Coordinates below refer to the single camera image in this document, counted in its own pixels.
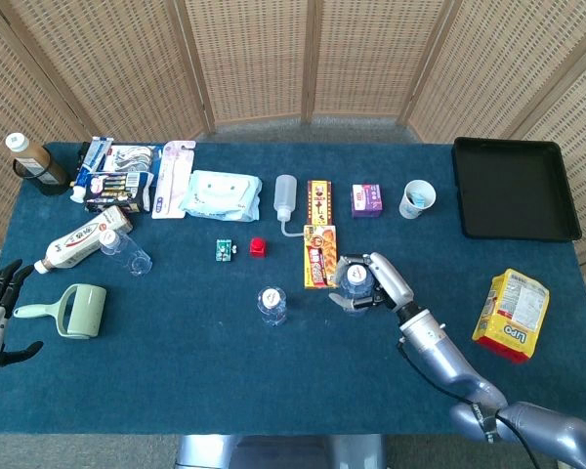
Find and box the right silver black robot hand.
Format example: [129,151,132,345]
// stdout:
[328,252,415,314]

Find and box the clear bottle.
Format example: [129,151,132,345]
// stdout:
[257,285,288,327]
[99,229,153,277]
[334,261,378,317]

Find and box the yellow red curry box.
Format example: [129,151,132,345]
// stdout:
[303,224,340,290]

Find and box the white paper cup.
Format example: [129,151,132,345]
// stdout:
[398,179,438,220]

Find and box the purple small box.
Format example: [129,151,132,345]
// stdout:
[351,183,385,219]

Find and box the pale green lint roller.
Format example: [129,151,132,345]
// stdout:
[13,283,107,340]

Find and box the slim red yellow spice box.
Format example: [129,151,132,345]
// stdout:
[306,179,333,227]

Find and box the yellow Lipo snack bag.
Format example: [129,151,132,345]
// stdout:
[472,268,551,364]

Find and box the white milk tea bottle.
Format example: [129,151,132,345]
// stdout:
[33,204,134,275]

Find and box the white squeeze wash bottle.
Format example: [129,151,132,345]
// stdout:
[273,174,308,238]

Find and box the black plastic tray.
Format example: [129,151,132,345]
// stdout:
[451,136,583,242]

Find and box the black round bottle holder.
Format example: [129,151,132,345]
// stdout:
[12,158,72,197]

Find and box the brown drink bottle white cap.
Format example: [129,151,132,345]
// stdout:
[5,133,69,187]

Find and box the dark battery pack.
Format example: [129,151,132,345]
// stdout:
[83,170,156,215]

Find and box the light blue wet wipes pack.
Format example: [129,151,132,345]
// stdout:
[180,169,264,223]

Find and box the blue white toothpaste tube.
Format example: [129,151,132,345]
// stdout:
[69,136,115,203]

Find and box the blue-grey robot torso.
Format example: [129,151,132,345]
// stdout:
[175,433,387,469]

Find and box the white blue blister pack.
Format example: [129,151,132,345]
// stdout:
[102,144,163,175]

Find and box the pink white toothbrush pack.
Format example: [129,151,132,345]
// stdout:
[151,140,197,220]

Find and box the woven rattan folding screen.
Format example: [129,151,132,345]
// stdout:
[0,0,586,265]

